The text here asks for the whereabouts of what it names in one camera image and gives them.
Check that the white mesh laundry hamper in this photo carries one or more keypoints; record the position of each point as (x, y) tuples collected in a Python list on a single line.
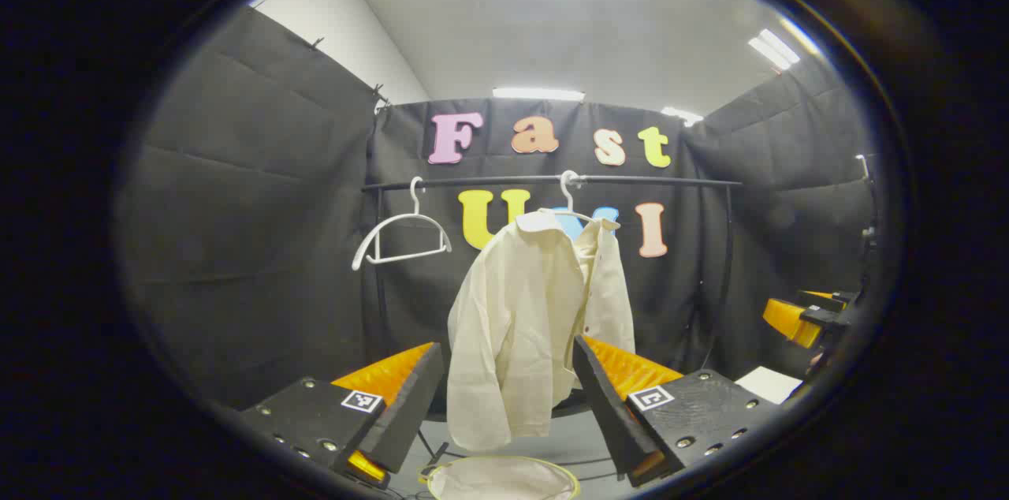
[(497, 480)]

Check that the ceiling light panel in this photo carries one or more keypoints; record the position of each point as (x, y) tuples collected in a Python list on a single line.
[(682, 115), (774, 49), (538, 94)]

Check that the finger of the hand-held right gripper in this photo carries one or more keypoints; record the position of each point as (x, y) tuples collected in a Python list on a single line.
[(828, 296), (792, 320)]

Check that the white plastic clothes hanger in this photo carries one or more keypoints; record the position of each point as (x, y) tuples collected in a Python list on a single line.
[(415, 204), (567, 204)]

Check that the black metal clothes rack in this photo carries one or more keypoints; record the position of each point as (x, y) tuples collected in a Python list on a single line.
[(489, 183)]

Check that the white flat board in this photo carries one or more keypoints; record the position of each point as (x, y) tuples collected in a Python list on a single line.
[(768, 384)]

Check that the cream button-up shirt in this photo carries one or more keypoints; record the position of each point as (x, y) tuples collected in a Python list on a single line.
[(520, 311)]

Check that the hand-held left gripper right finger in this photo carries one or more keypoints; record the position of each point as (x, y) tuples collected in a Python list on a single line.
[(611, 413)]

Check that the black backdrop cloth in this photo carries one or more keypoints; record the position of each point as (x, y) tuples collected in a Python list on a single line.
[(260, 208)]

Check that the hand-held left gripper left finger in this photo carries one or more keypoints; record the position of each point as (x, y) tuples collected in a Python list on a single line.
[(410, 413)]

